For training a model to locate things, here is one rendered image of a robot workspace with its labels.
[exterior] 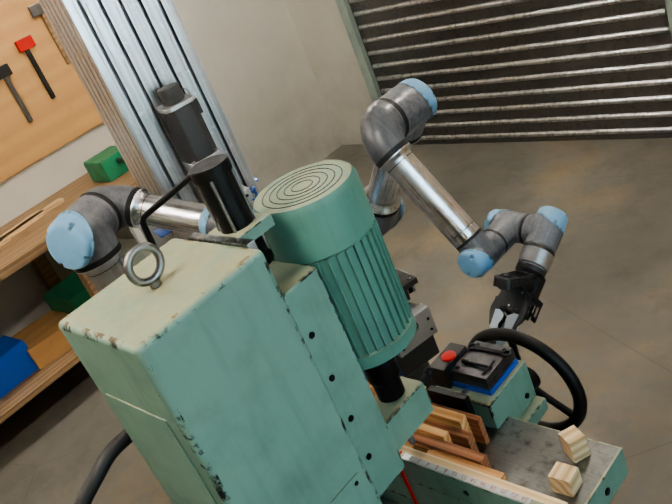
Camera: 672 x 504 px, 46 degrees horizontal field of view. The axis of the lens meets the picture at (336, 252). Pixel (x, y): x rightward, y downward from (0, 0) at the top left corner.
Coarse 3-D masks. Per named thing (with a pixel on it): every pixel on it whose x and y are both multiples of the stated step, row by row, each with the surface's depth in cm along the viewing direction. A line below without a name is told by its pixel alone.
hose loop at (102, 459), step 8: (120, 432) 120; (112, 440) 119; (120, 440) 119; (128, 440) 120; (104, 448) 119; (112, 448) 118; (120, 448) 119; (104, 456) 118; (112, 456) 118; (96, 464) 117; (104, 464) 117; (96, 472) 117; (104, 472) 117; (88, 480) 116; (96, 480) 116; (88, 488) 116; (96, 488) 116; (80, 496) 115; (88, 496) 116
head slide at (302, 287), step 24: (288, 264) 120; (288, 288) 113; (312, 288) 116; (312, 312) 116; (312, 336) 116; (336, 336) 120; (336, 360) 121; (336, 384) 121; (360, 384) 125; (360, 408) 125; (360, 432) 126; (384, 432) 130; (360, 456) 126; (384, 456) 130; (384, 480) 131
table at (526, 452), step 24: (528, 408) 155; (504, 432) 147; (528, 432) 145; (552, 432) 143; (504, 456) 142; (528, 456) 140; (552, 456) 138; (600, 456) 134; (624, 456) 135; (408, 480) 146; (528, 480) 135; (600, 480) 130
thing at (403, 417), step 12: (408, 384) 142; (420, 384) 141; (408, 396) 139; (420, 396) 141; (384, 408) 139; (396, 408) 138; (408, 408) 139; (420, 408) 141; (432, 408) 144; (396, 420) 137; (408, 420) 139; (420, 420) 142; (396, 432) 137; (408, 432) 140; (396, 444) 138
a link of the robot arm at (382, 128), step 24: (384, 120) 185; (384, 144) 184; (408, 144) 186; (384, 168) 187; (408, 168) 184; (408, 192) 187; (432, 192) 184; (432, 216) 186; (456, 216) 184; (456, 240) 185; (480, 240) 184; (504, 240) 187; (480, 264) 182
